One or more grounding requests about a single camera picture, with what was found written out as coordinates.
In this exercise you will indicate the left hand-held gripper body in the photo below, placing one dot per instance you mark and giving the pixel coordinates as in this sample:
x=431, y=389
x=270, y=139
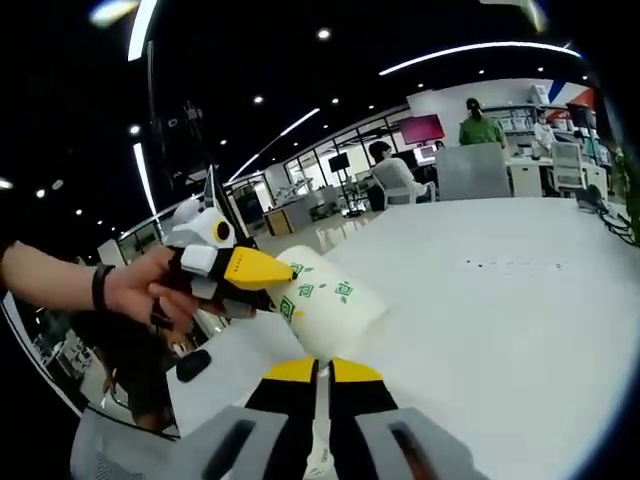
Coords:
x=200, y=227

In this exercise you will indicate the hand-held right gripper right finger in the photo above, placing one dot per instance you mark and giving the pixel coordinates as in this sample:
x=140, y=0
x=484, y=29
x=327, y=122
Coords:
x=360, y=400

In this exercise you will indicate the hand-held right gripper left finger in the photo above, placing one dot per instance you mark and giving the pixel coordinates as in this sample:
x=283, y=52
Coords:
x=285, y=400

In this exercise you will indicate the white paper cup green print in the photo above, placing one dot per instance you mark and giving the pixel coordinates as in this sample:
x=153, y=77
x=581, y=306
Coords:
x=340, y=310
x=321, y=440

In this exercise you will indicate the person's left hand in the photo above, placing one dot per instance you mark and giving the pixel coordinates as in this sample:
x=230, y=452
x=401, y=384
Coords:
x=135, y=290

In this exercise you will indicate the black computer mouse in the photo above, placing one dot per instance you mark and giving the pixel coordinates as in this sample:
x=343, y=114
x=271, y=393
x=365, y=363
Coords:
x=193, y=365

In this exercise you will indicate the black wristband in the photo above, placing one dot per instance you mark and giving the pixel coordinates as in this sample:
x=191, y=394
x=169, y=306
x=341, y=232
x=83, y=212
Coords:
x=102, y=287

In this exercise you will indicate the small black monitor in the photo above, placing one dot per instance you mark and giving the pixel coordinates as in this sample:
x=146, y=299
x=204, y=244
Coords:
x=339, y=163

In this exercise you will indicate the white office chair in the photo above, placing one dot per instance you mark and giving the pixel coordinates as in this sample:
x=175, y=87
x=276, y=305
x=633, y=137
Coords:
x=407, y=192
x=567, y=165

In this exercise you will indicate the pink monitor screen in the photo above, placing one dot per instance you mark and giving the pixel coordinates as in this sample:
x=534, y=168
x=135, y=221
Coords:
x=422, y=129

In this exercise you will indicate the white storage shelf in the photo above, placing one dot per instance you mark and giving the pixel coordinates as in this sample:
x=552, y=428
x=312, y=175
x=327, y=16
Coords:
x=520, y=120

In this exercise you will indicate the black desk phone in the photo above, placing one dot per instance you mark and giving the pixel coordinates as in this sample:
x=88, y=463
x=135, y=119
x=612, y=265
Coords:
x=590, y=199

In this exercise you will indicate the curved ceiling light strip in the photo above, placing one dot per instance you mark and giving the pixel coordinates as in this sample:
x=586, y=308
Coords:
x=475, y=51

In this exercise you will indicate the green potted plant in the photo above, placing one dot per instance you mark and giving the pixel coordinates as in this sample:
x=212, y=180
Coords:
x=629, y=190

